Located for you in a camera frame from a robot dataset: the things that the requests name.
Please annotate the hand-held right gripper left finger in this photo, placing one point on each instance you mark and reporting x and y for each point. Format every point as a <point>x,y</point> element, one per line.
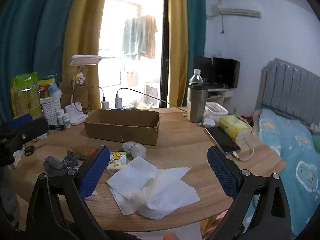
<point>96,170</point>

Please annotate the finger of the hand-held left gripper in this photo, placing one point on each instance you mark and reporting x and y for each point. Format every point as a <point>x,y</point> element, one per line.
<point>20,121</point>
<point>30,130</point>

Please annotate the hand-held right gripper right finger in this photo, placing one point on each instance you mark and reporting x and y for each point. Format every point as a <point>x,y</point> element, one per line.
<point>221,170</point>

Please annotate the red knitted ball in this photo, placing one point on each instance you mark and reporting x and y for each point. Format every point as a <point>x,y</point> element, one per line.
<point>95,152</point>

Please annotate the brown soft item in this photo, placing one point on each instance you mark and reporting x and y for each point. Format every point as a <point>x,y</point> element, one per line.
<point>82,151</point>

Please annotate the small cartoon tissue pack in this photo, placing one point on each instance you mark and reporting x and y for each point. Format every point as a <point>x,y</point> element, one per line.
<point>117,158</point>

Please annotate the grey dotted sock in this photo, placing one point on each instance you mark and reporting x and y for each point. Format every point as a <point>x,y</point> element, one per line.
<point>57,165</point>

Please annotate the clear plastic bag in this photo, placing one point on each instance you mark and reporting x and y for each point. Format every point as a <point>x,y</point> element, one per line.
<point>135,148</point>

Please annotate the brown cardboard box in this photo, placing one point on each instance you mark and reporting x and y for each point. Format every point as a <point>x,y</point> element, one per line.
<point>120,132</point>

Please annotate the white paper towels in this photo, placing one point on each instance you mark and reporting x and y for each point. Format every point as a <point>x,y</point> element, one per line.
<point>155,192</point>

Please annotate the white power strip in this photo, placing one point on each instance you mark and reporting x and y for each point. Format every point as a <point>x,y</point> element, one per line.
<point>18,157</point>

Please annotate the black scissors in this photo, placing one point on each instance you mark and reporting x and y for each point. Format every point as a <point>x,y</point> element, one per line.
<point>31,150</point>

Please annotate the green snack package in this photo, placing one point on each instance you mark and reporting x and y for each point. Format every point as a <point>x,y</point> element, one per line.
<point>25,95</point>

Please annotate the white plastic basket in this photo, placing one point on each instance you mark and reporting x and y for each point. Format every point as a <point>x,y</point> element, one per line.
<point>51,111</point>

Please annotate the black smartphone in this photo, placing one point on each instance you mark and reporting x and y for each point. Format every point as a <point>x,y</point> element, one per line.
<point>222,138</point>

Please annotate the yellow tissue pack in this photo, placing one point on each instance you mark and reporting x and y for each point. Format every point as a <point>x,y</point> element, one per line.
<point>233,127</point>

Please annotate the yellow red package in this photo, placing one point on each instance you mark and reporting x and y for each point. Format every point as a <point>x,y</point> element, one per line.
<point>46,85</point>

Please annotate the blue white packet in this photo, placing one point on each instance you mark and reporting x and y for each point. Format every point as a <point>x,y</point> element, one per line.
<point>55,91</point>

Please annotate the white computer mouse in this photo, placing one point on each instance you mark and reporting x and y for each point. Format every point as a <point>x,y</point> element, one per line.
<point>208,123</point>

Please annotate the white plastic container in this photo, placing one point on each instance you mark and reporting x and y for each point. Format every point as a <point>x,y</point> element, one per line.
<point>217,108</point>

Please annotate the white charger with black plug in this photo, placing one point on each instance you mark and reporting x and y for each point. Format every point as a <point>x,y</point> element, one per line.
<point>105,103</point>

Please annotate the steel tumbler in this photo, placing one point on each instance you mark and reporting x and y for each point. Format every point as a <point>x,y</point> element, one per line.
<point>197,105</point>

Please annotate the white charger with grey plug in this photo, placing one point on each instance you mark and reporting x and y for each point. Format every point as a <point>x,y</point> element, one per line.
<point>118,102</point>

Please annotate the blue printed bedsheet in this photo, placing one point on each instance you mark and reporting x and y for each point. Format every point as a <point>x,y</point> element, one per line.
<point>292,160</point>

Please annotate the white computer desk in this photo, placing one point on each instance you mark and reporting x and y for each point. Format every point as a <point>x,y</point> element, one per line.
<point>226,96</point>

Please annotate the teal curtain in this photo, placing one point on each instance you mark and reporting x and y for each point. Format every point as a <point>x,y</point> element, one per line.
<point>196,30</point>
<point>30,35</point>

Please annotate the white desk lamp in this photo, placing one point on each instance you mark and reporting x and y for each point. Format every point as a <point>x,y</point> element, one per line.
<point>85,60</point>

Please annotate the clear water bottle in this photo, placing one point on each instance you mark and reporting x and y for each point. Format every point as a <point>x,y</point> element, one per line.
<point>195,78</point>

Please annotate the white appliance with grille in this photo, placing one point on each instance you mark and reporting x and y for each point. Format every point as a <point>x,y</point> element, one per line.
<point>152,92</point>

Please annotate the black monitor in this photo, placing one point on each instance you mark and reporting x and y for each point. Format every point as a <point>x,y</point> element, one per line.
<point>203,67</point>
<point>226,72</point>

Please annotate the grey bed headboard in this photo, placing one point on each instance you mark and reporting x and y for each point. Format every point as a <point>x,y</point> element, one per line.
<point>287,87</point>

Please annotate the yellow curtain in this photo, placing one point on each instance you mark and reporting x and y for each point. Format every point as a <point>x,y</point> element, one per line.
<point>177,42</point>
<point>85,30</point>

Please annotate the hanging green towel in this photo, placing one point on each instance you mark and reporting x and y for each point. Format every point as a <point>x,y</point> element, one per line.
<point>132,37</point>

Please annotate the hanging brown shirt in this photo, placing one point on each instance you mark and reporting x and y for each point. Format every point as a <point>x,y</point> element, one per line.
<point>151,37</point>

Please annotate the white air conditioner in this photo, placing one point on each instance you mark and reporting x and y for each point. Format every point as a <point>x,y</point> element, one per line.
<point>237,8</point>

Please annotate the black door frame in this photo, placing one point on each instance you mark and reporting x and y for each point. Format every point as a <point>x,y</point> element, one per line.
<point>165,42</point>

